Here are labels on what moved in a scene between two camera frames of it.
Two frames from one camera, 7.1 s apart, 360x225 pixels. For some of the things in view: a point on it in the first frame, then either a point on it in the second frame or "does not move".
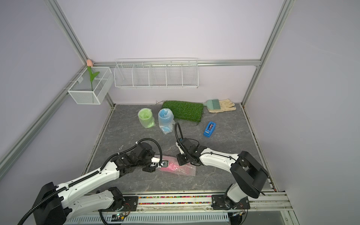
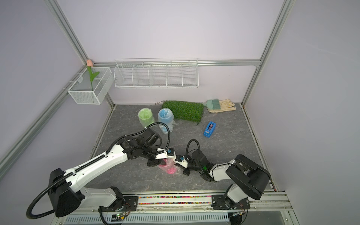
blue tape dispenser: (210, 128) does not move
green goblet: (146, 118) does not move
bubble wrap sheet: (166, 120) does not move
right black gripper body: (187, 156) → (191, 167)
